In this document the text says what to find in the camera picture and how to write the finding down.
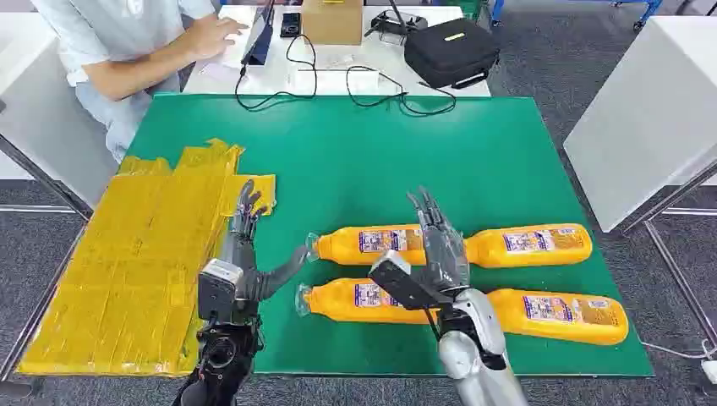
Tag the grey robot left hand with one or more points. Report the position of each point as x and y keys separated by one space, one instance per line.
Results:
x=242 y=252

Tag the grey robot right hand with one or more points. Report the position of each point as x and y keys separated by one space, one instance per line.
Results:
x=445 y=258

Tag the person's right hand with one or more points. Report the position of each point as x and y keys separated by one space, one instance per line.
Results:
x=215 y=35

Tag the orange drink bottle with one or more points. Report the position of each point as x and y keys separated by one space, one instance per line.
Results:
x=330 y=300
x=560 y=330
x=342 y=246
x=571 y=246

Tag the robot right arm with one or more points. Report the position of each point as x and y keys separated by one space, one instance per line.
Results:
x=476 y=364

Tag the black phone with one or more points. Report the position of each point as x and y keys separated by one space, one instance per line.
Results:
x=290 y=24

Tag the person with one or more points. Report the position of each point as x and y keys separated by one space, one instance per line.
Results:
x=112 y=33

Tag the yellow sheet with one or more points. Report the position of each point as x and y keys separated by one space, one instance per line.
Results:
x=129 y=269

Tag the cardboard box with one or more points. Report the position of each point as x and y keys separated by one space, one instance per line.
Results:
x=331 y=22

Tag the green mat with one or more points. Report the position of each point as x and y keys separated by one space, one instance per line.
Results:
x=364 y=157

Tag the white table with equipment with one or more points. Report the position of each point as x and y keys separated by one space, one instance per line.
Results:
x=381 y=61

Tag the black controller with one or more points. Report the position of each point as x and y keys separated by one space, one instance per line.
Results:
x=395 y=22

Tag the white side table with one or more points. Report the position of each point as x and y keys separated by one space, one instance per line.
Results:
x=644 y=123
x=45 y=129

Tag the black carry bag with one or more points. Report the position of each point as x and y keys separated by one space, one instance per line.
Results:
x=448 y=53

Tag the white floor power strip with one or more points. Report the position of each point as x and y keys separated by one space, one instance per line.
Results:
x=710 y=371

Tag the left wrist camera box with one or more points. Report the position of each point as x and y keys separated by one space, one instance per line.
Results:
x=218 y=288

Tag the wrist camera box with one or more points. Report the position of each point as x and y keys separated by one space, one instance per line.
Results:
x=218 y=288
x=400 y=280

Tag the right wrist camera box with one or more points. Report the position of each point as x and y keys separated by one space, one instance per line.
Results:
x=400 y=280

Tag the blue cart frame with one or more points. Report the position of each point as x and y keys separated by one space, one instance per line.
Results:
x=644 y=8

